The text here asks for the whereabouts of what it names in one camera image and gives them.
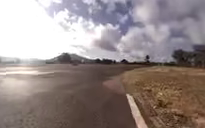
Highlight distant line of bushes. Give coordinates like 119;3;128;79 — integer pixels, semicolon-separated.
91;58;148;65

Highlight distant hill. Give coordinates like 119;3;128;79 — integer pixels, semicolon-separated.
44;52;93;65

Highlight round dark tree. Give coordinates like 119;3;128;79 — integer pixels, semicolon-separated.
58;53;73;64

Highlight tall thin tree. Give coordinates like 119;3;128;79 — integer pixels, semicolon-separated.
144;54;151;64

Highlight dark asphalt road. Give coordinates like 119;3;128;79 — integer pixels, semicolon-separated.
0;63;144;128

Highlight white painted edge line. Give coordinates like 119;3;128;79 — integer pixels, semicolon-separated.
125;93;149;128

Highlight dry brown grass verge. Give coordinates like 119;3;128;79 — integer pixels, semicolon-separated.
120;65;205;128

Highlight group of dark trees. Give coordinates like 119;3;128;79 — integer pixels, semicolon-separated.
171;44;205;68

